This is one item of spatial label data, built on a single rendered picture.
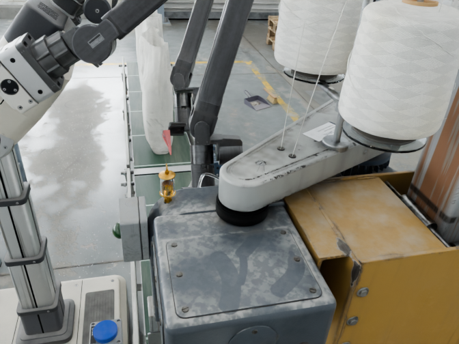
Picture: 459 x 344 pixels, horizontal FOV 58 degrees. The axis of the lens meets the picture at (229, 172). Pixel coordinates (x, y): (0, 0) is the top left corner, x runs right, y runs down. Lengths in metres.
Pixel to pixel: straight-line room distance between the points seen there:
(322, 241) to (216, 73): 0.46
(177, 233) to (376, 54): 0.39
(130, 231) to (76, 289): 1.40
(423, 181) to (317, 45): 0.31
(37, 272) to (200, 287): 1.16
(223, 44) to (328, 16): 0.28
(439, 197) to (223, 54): 0.52
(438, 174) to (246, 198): 0.34
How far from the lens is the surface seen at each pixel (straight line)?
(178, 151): 2.81
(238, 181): 0.64
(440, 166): 0.80
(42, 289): 1.75
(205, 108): 0.95
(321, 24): 0.75
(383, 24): 0.55
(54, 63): 0.96
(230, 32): 0.94
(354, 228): 0.73
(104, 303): 2.01
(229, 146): 0.99
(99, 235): 2.76
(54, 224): 2.91
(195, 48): 1.41
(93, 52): 0.93
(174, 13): 8.24
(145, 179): 2.53
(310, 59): 0.77
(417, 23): 0.54
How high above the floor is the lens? 1.77
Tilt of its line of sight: 32 degrees down
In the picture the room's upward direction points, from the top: 4 degrees clockwise
